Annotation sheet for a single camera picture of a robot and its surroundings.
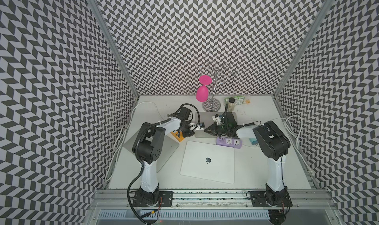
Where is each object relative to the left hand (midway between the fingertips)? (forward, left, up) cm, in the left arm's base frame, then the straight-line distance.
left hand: (191, 130), depth 98 cm
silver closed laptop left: (-11, +12, 0) cm, 17 cm away
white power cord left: (-12, +42, +8) cm, 45 cm away
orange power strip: (-7, +7, +2) cm, 10 cm away
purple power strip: (-9, -24, +2) cm, 26 cm away
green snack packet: (+23, -35, +6) cm, 42 cm away
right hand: (-3, -9, +3) cm, 10 cm away
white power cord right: (+5, -72, -1) cm, 72 cm away
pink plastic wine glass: (+12, -7, +24) cm, 27 cm away
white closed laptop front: (-20, -11, 0) cm, 23 cm away
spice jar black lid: (+18, -29, +6) cm, 35 cm away
